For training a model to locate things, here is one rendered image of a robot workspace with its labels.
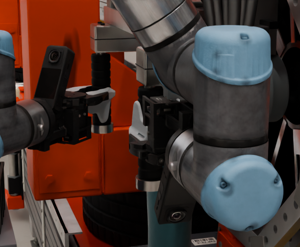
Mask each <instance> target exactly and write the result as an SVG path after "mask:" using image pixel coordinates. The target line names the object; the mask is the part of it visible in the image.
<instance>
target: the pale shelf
mask: <svg viewBox="0 0 300 247"><path fill-rule="evenodd" d="M5 204H6V205H5V211H4V217H3V221H2V227H1V233H0V247H17V243H16V239H15V235H14V231H13V227H12V223H11V219H10V215H9V211H8V207H7V203H6V201H5Z"/></svg>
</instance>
